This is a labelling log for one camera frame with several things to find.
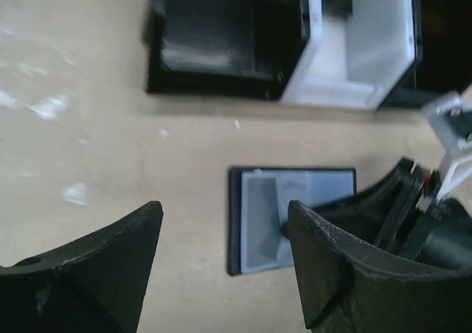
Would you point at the black white card sorting tray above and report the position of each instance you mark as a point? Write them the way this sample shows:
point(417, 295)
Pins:
point(364, 54)

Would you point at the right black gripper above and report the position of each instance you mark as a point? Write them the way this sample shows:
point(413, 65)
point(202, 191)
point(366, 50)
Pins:
point(398, 223)

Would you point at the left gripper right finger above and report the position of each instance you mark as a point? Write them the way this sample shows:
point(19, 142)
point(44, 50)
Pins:
point(348, 285)

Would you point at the black leather card holder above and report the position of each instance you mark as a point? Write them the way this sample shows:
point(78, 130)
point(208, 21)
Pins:
point(258, 199)

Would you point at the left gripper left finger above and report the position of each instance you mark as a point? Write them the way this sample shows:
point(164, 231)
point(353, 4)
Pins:
point(96, 283)

